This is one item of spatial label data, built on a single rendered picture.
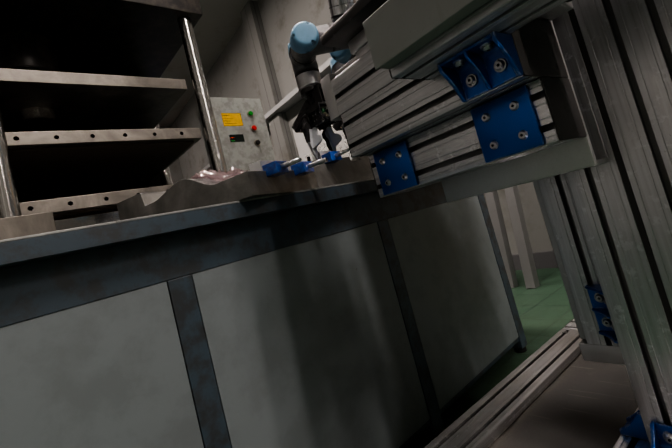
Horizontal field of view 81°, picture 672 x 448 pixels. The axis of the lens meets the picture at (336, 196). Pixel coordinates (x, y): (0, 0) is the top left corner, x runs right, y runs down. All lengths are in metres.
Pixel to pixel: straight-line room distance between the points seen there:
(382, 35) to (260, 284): 0.62
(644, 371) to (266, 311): 0.70
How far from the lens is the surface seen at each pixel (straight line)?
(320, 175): 1.13
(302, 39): 1.11
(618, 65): 0.73
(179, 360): 0.88
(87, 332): 0.83
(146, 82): 1.97
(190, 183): 1.00
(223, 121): 2.06
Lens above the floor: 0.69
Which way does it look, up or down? 4 degrees up
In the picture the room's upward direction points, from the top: 15 degrees counter-clockwise
